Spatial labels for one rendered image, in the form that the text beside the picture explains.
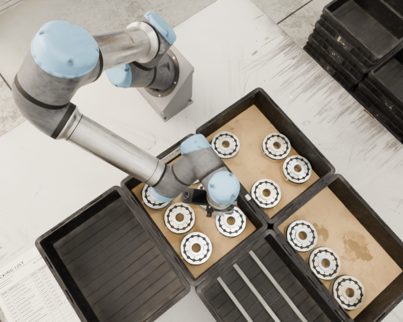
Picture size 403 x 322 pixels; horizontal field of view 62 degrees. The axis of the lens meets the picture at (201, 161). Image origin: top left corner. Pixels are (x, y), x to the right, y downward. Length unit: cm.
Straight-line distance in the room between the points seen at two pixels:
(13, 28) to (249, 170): 210
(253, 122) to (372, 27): 112
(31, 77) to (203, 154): 41
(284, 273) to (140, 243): 48
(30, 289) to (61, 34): 92
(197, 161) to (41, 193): 76
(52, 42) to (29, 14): 215
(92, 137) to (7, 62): 189
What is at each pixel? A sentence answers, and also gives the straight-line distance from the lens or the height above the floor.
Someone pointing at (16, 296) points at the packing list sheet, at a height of 70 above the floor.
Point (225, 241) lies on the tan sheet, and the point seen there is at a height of 83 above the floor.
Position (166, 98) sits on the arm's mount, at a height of 84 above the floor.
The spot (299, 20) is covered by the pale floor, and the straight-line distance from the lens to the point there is 275.
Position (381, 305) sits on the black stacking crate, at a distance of 123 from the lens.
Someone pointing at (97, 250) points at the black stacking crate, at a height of 83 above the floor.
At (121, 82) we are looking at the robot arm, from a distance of 112.
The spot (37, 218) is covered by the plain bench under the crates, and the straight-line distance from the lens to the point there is 139.
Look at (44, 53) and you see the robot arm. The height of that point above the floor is 143.
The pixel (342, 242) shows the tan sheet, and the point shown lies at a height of 83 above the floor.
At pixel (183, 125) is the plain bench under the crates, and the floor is 70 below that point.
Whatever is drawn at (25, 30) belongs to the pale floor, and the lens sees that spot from 278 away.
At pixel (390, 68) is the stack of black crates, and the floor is 38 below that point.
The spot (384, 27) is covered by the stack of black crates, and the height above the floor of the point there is 49.
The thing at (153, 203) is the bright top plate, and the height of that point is 86.
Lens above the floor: 196
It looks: 72 degrees down
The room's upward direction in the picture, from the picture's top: 7 degrees clockwise
